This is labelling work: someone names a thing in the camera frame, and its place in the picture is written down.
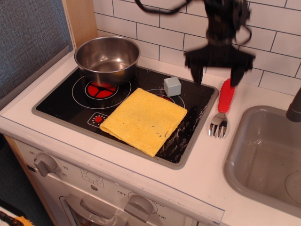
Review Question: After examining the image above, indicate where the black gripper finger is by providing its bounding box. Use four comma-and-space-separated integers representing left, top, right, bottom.
190, 65, 204, 85
230, 67, 245, 87

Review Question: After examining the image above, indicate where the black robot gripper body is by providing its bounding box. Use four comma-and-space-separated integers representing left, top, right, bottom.
185, 43, 255, 72

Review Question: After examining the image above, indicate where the red handled metal fork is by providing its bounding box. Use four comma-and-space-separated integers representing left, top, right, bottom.
209, 79, 235, 138

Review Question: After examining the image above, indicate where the stainless steel pot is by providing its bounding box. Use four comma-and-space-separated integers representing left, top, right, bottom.
74, 36, 141, 86

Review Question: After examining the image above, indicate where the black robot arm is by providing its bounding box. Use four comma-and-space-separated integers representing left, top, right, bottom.
185, 0, 255, 87

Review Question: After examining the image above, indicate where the grey blue toy block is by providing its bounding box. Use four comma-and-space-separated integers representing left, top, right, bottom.
164, 77, 182, 97

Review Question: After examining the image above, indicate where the yellow folded cloth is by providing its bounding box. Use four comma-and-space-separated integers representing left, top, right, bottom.
100, 88, 188, 157

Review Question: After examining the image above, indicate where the grey plastic sink basin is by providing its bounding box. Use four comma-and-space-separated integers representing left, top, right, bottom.
224, 105, 301, 218

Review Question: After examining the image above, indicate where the black toy stovetop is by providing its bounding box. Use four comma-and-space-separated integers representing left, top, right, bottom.
32, 67, 218, 170

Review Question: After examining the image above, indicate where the grey right oven knob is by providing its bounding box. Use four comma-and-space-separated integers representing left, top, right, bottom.
124, 195, 154, 223

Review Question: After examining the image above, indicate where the grey oven knob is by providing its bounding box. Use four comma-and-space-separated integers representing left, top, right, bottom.
34, 153, 58, 177
124, 195, 154, 223

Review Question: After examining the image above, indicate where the grey left oven knob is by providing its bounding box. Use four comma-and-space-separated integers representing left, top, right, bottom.
34, 153, 58, 177

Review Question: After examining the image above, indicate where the orange black object on floor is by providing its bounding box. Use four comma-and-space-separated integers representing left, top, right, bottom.
0, 211, 33, 226

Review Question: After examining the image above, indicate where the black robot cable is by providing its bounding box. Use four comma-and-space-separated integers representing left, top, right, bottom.
134, 0, 193, 15

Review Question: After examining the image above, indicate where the wooden side post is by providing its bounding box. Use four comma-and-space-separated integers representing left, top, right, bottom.
62, 0, 98, 49

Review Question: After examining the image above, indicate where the grey oven door handle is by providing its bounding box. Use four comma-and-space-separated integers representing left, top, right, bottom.
66, 194, 130, 226

